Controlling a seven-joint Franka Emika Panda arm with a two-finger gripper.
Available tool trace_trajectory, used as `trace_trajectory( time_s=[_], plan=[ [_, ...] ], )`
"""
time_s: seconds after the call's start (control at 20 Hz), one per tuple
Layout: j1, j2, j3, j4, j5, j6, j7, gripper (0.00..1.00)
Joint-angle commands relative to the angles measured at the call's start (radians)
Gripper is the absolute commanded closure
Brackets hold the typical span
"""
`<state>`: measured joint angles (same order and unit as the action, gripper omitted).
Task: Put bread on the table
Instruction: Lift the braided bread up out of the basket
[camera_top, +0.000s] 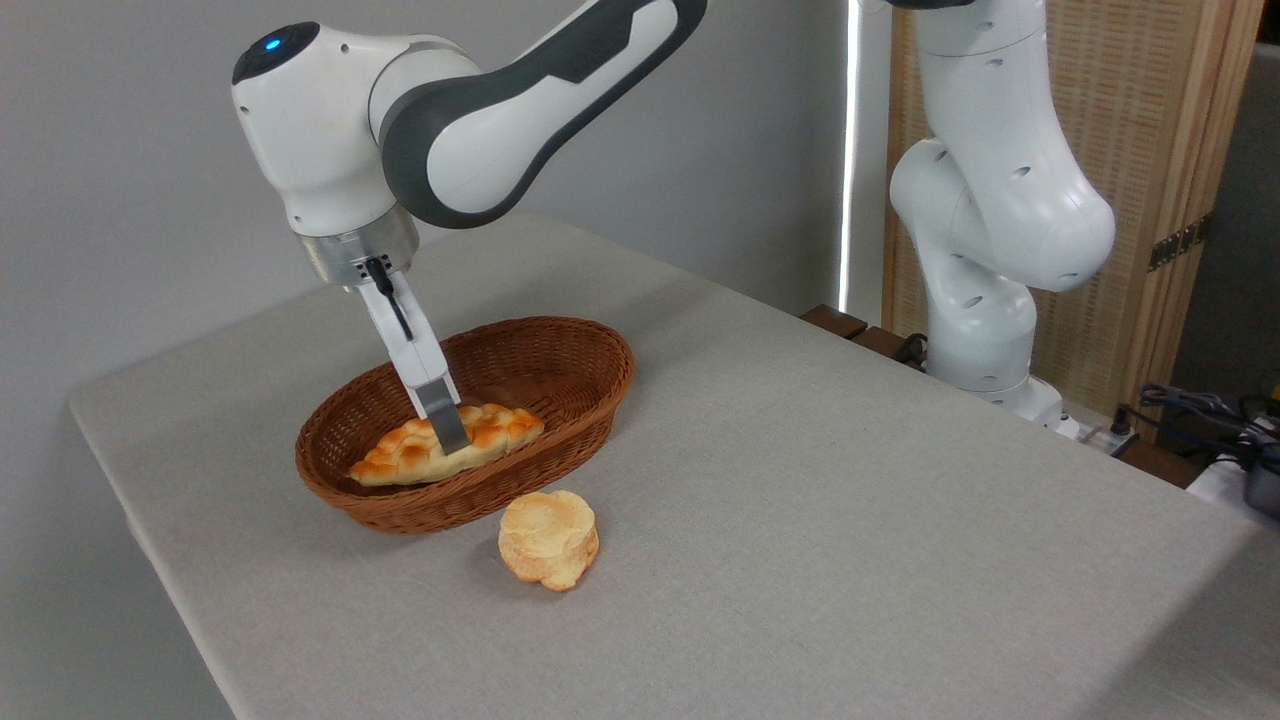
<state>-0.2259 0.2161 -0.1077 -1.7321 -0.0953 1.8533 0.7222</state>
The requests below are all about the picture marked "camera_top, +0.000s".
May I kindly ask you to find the wooden woven folding screen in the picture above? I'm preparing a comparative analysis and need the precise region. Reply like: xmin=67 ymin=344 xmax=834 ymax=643
xmin=882 ymin=0 xmax=1266 ymax=441

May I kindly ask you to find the round golden bread roll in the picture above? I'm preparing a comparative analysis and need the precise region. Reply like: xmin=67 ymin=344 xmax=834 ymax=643
xmin=498 ymin=490 xmax=601 ymax=592

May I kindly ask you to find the white power strip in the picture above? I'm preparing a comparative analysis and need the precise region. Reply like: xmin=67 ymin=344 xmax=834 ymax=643
xmin=1060 ymin=418 xmax=1141 ymax=457

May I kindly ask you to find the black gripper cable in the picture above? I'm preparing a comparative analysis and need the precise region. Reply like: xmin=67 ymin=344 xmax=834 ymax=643
xmin=364 ymin=257 xmax=415 ymax=343

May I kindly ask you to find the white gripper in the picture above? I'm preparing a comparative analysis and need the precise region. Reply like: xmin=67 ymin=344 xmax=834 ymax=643
xmin=346 ymin=272 xmax=472 ymax=458

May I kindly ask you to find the grey tablecloth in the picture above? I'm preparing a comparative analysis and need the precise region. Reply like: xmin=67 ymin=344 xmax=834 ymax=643
xmin=68 ymin=210 xmax=1280 ymax=720

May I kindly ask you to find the dark metal screen hinge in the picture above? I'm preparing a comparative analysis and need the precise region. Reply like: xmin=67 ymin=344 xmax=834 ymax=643
xmin=1148 ymin=215 xmax=1213 ymax=273

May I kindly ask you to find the black and blue cable bundle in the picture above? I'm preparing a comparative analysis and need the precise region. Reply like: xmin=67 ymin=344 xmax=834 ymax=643
xmin=1138 ymin=383 xmax=1280 ymax=463

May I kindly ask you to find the dark brown wooden block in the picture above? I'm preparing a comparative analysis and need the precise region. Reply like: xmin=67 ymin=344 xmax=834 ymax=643
xmin=800 ymin=305 xmax=869 ymax=341
xmin=850 ymin=326 xmax=913 ymax=365

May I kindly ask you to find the brown wicker basket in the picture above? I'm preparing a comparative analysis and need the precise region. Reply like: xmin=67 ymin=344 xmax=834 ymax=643
xmin=295 ymin=316 xmax=636 ymax=535

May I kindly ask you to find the braided golden bread loaf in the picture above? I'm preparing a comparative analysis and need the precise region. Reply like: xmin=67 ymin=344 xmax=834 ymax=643
xmin=348 ymin=403 xmax=546 ymax=488

